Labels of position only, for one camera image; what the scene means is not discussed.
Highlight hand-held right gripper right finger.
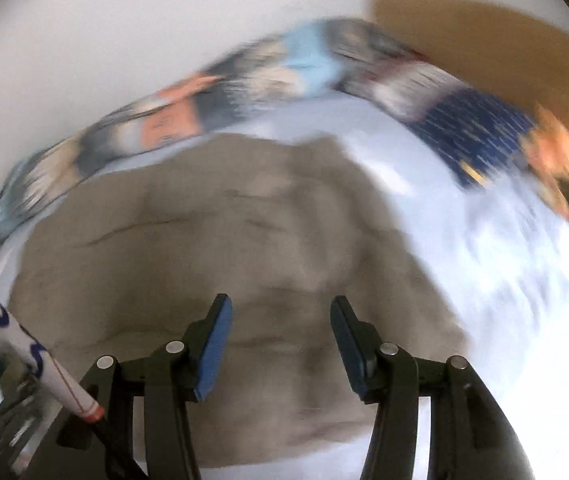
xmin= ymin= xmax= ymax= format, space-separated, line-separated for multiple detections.
xmin=331 ymin=296 xmax=535 ymax=480

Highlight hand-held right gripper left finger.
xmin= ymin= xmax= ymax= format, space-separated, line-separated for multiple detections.
xmin=57 ymin=294 xmax=234 ymax=480

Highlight olive quilted hooded jacket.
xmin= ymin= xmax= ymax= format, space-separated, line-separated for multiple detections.
xmin=7 ymin=132 xmax=469 ymax=468

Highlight light blue cloud bed sheet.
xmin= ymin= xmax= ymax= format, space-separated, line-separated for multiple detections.
xmin=0 ymin=92 xmax=569 ymax=480

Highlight star and stripe printed pillow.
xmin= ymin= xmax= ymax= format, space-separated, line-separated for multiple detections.
xmin=339 ymin=60 xmax=540 ymax=192

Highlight patchwork printed quilt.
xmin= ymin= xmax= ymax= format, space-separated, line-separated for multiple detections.
xmin=0 ymin=17 xmax=435 ymax=247

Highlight orange cloth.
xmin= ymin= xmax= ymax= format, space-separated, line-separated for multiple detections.
xmin=523 ymin=104 xmax=569 ymax=226

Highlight wooden headboard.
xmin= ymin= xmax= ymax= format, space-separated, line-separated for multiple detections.
xmin=371 ymin=0 xmax=569 ymax=166

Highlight white printed cord red band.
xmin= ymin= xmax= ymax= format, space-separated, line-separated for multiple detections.
xmin=0 ymin=262 xmax=138 ymax=480

